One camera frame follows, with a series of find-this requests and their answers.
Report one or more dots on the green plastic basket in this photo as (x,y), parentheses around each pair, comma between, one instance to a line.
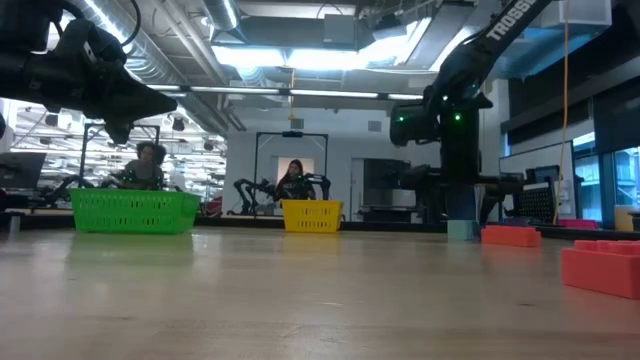
(135,212)

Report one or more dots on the black background robot arm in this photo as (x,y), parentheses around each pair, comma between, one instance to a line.
(322,181)
(245,187)

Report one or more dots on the black robot station frame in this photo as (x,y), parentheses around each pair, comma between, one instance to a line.
(292,134)
(156,137)

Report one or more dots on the orange toy brick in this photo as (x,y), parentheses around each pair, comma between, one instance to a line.
(600,272)
(510,236)

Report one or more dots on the black aluminium table frame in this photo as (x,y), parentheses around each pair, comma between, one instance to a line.
(240,222)

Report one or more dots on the purple toy brick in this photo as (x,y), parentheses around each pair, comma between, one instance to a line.
(515,221)

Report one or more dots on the whiteboard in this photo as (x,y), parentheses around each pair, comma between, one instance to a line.
(530,160)

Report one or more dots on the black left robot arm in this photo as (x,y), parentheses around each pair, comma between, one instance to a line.
(20,20)

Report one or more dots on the silver ceiling duct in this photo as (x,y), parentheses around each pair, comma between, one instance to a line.
(160,60)

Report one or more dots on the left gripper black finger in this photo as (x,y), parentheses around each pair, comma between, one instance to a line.
(132,92)
(135,112)

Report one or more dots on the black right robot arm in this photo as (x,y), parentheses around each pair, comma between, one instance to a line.
(500,30)

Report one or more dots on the black perforated panel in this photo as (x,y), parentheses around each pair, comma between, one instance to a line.
(537,205)

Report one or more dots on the long teal toy brick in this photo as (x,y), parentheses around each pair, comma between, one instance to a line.
(462,231)

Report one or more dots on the red bin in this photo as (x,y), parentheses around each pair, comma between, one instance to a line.
(577,224)

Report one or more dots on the person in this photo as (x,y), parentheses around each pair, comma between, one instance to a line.
(142,172)
(294,187)

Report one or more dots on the grey wall vent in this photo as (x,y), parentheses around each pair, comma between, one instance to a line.
(374,126)
(297,124)

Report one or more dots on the yellow container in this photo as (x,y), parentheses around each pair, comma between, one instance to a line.
(623,220)

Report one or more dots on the dark wall screen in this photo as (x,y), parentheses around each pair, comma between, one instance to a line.
(380,175)

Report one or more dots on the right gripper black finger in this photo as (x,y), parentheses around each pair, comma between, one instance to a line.
(486,205)
(439,205)

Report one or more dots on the yellow plastic basket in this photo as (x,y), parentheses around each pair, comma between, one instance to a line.
(312,216)

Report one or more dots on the dark computer monitor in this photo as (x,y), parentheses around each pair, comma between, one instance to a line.
(22,170)

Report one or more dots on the long ceiling light strip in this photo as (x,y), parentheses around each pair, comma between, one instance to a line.
(235,90)

